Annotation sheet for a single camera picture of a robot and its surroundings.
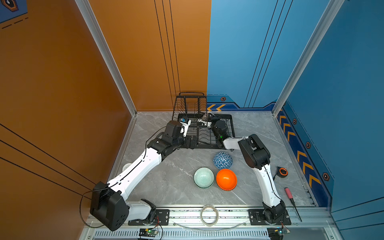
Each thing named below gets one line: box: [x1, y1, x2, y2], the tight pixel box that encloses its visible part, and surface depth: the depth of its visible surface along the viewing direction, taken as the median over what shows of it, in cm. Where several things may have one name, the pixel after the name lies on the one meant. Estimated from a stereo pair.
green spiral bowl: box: [193, 167, 215, 189], surface depth 85 cm
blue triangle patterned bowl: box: [213, 151, 233, 170], surface depth 93 cm
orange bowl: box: [216, 169, 237, 191], surface depth 82 cm
